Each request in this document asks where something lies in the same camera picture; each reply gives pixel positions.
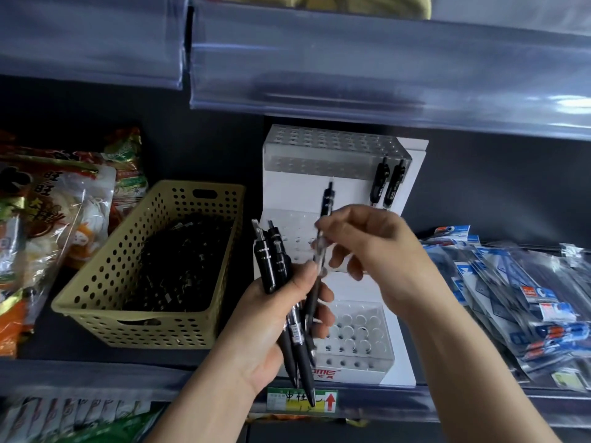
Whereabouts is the pile of black pens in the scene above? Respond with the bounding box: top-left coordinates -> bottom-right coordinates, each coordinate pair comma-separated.
122,214 -> 234,314

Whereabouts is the person's left forearm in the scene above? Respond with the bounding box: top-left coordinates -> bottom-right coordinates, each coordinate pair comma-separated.
143,350 -> 260,443

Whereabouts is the row of white-red packets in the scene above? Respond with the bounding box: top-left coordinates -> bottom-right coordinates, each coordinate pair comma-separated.
0,396 -> 154,443

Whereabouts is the black pen with silver clip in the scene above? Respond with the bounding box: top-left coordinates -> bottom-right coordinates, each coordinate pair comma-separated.
251,219 -> 300,389

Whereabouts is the black pen with clear barrel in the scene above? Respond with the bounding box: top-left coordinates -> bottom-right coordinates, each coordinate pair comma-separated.
302,181 -> 336,335

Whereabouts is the person's right forearm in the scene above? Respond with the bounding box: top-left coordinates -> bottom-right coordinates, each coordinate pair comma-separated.
383,271 -> 563,443

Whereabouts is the clear red-white snack bag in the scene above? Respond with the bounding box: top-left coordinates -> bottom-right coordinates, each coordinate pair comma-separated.
0,152 -> 117,321

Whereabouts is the orange snack bag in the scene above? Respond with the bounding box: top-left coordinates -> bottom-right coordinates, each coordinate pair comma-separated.
0,290 -> 38,358

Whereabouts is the green shelf price label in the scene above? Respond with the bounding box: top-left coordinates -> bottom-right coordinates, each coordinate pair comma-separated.
266,387 -> 339,416

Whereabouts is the white pen display stand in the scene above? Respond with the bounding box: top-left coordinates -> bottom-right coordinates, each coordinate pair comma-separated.
253,124 -> 429,388

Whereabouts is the black pen with white label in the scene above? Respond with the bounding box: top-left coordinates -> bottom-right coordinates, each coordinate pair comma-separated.
267,220 -> 318,408

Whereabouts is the grey shelf edge rail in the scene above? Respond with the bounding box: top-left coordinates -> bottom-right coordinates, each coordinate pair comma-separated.
0,359 -> 591,429

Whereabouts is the yellow perforated plastic basket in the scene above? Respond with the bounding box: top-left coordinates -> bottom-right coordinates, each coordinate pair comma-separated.
51,180 -> 247,350

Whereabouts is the green-red snack bag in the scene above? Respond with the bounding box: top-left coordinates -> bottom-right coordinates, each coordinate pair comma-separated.
103,126 -> 149,233

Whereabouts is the pile of blue stationery packets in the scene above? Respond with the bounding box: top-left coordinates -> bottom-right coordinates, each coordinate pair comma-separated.
418,224 -> 591,393

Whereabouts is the clear plastic shelf price rail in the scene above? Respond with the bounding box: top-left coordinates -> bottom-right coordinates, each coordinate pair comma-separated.
0,0 -> 190,91
189,0 -> 591,142

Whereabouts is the person's left hand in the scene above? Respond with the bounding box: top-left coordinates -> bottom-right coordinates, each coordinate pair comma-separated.
210,260 -> 336,396

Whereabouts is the green snack packet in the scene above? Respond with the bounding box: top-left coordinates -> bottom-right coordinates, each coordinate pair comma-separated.
51,407 -> 168,443

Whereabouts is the person's right hand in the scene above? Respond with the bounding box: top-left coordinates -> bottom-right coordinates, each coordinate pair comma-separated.
315,204 -> 445,315

